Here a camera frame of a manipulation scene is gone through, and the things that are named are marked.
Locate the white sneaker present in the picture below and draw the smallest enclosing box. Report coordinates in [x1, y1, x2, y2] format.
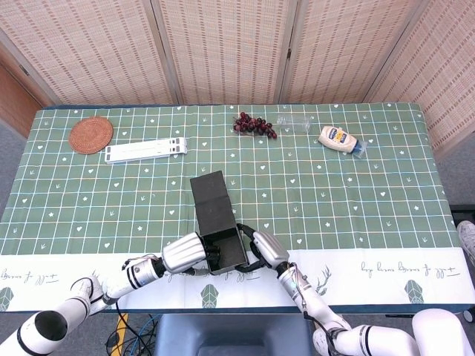
[456, 220, 475, 268]

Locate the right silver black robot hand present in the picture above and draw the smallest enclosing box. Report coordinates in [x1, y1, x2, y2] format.
[236, 223, 290, 274]

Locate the blue floor cable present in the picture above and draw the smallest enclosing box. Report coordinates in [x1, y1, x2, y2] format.
[133, 314, 157, 353]

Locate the brown wooden door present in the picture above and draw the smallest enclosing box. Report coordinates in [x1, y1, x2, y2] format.
[0, 62, 45, 138]

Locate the white folding laptop stand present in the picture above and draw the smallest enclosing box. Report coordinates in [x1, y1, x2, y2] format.
[105, 136, 189, 165]

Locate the cream mayonnaise squeeze bottle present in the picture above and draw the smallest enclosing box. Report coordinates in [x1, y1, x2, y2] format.
[318, 125, 367, 159]

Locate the dark red grape bunch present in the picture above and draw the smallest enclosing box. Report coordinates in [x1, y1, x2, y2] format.
[232, 111, 278, 140]

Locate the woven bamboo folding screen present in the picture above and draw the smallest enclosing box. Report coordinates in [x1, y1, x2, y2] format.
[0, 0, 475, 153]

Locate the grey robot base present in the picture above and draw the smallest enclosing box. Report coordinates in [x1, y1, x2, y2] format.
[154, 313, 316, 356]

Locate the black floor cable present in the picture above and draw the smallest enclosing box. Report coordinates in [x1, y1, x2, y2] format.
[105, 311, 157, 356]

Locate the green checked tablecloth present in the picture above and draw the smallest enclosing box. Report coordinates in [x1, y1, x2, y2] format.
[0, 102, 475, 312]

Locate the clear plastic cup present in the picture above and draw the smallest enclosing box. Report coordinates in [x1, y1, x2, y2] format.
[276, 113, 312, 134]

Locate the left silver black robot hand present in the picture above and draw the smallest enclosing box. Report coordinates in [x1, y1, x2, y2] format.
[162, 232, 223, 276]

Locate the round woven rattan coaster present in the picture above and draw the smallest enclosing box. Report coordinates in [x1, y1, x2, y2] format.
[68, 116, 114, 154]

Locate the black foldable cardboard box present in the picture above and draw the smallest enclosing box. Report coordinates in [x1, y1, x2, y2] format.
[189, 170, 249, 276]

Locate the black furniture base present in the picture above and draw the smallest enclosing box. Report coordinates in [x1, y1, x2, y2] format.
[451, 204, 475, 223]

